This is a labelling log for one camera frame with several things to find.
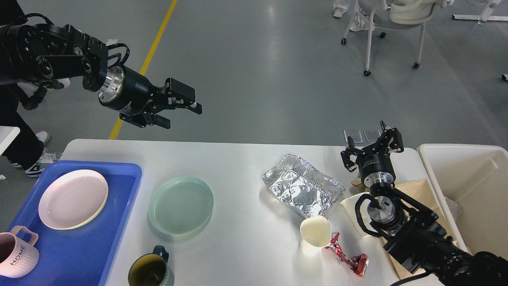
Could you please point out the white plastic bin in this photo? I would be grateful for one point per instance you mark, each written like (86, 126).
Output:
(471, 185)

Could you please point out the white side table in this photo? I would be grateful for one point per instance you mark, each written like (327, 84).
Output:
(7, 136)

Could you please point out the mint green round plate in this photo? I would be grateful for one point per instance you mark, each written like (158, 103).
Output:
(180, 206)

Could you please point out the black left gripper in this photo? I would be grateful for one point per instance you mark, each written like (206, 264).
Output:
(131, 93)

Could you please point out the white paper cup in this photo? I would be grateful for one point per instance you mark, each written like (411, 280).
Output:
(315, 234)

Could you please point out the teal mug yellow inside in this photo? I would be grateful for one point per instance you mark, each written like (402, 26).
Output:
(152, 269)

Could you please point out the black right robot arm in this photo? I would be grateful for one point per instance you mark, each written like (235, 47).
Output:
(413, 236)

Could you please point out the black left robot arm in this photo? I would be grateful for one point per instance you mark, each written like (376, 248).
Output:
(44, 52)

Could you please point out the brown paper bag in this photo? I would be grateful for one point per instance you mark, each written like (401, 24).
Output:
(421, 191)

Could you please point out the crumpled aluminium foil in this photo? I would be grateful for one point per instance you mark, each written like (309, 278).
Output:
(301, 186)

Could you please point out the blue plastic tray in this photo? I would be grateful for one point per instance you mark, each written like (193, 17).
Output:
(82, 256)

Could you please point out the pink round plate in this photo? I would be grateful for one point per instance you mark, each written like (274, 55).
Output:
(73, 200)

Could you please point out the pink HOME mug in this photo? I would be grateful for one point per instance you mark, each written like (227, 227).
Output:
(18, 257)

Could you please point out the crushed red can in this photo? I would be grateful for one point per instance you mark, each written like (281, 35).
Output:
(357, 264)

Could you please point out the white paper bowl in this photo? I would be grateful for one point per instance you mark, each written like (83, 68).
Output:
(349, 204)

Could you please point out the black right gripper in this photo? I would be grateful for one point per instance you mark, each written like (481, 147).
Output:
(377, 167)

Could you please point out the white office chair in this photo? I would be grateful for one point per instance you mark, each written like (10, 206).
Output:
(394, 15)

